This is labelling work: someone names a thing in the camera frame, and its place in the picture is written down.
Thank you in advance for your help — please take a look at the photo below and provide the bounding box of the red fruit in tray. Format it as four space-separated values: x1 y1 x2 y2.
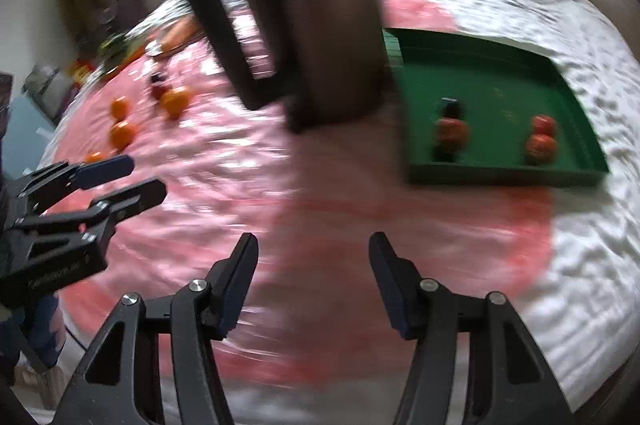
532 115 558 138
525 133 558 165

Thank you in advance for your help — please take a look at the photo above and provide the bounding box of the white bed sheet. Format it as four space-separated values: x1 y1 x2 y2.
49 0 639 424

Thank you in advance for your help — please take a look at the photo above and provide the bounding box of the large wrinkled orange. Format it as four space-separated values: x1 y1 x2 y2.
160 86 192 120

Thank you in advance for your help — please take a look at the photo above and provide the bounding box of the red fruit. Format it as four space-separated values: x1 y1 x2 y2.
525 133 558 165
434 117 470 152
151 81 171 102
532 115 558 138

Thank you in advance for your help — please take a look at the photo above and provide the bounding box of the green tray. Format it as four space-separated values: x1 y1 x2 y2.
384 28 608 188

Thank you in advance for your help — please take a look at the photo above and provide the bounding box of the dark plum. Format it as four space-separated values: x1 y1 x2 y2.
150 73 167 85
432 144 458 163

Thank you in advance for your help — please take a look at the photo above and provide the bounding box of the pink plastic sheet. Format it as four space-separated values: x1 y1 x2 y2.
37 0 557 386

